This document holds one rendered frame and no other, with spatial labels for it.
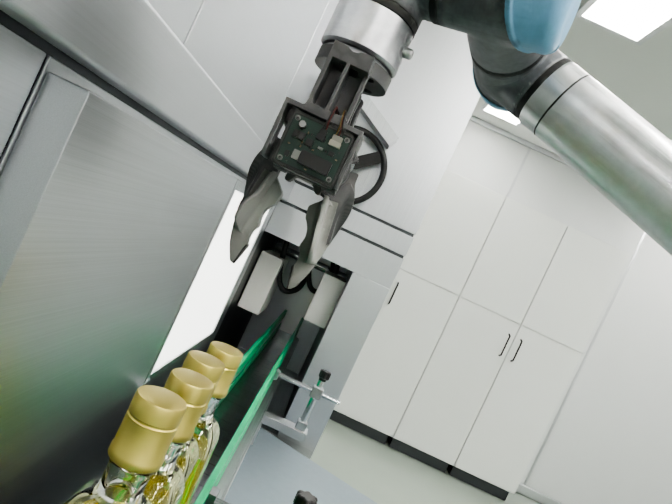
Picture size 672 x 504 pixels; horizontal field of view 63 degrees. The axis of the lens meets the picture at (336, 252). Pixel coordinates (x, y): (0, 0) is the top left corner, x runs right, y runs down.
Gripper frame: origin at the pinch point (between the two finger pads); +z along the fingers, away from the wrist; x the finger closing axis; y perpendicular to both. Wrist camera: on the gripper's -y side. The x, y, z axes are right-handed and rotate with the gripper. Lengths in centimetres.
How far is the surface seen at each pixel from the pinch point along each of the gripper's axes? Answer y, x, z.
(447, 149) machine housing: -96, 20, -39
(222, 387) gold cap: 1.2, 1.2, 12.3
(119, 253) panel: 2.6, -12.3, 4.7
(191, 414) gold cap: 12.9, 1.1, 11.1
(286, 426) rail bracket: -74, 11, 39
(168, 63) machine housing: 8.1, -13.1, -12.0
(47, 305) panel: 11.7, -12.3, 8.8
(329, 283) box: -106, 7, 8
